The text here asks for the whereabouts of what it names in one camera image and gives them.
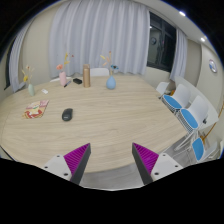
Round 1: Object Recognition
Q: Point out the white curtain left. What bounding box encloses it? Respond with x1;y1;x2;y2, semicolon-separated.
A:
9;20;33;92

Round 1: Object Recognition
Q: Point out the white chair blue seat middle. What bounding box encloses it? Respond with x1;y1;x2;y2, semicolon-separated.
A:
176;96;209;150

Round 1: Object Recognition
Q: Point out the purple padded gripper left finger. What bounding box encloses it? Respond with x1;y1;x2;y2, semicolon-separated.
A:
43;143;91;185

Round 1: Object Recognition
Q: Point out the white chair blue seat far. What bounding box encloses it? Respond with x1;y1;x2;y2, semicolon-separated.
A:
162;84;191;114

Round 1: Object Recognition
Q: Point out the dark window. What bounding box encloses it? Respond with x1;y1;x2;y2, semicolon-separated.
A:
147;13;176;72

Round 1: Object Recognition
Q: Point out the colourful mouse pad booklet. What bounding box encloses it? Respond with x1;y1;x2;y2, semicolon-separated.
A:
22;100;49;119

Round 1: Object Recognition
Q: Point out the white curtain right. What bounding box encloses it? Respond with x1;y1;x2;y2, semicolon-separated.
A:
170;29;188;81

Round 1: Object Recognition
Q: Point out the white chair blue seat near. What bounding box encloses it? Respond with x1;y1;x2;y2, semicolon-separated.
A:
191;138;219;163

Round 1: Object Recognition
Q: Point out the pink vase with flowers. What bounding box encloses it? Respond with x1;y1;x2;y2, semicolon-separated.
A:
56;52;70;87

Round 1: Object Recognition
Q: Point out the blue vase with flowers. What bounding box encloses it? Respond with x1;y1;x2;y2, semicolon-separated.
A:
101;52;118;90

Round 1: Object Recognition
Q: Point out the black computer mouse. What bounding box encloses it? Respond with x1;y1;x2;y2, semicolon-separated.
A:
62;108;73;121

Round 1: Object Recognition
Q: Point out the gold metal bottle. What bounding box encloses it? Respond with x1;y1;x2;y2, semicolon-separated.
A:
83;64;90;88

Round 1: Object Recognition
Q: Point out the white chair blue seat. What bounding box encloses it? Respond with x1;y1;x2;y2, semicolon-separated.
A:
162;84;191;114
191;138;219;163
176;96;209;150

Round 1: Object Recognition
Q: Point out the white chair behind table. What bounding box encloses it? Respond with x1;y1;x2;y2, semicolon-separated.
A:
90;68;109;77

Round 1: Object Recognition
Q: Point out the small black box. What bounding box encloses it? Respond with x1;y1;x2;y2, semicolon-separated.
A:
73;78;82;84

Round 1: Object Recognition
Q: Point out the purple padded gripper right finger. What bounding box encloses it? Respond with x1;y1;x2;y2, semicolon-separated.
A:
132;143;182;185

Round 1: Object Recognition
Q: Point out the white chair far right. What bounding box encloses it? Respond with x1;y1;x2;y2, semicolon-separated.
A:
156;82;169;95

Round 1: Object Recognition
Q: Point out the small white card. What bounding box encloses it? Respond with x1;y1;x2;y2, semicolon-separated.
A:
41;89;48;94

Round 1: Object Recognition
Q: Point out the green vase with flowers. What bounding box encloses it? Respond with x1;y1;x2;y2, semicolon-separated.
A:
22;65;35;96

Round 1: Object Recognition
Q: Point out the white curtain centre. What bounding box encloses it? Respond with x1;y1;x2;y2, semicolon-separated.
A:
49;0;150;76

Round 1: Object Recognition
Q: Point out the round wall sign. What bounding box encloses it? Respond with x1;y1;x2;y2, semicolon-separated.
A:
209;59;217;73

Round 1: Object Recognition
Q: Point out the white curtain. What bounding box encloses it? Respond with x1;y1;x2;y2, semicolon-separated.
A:
170;29;188;81
49;0;150;76
9;20;33;92

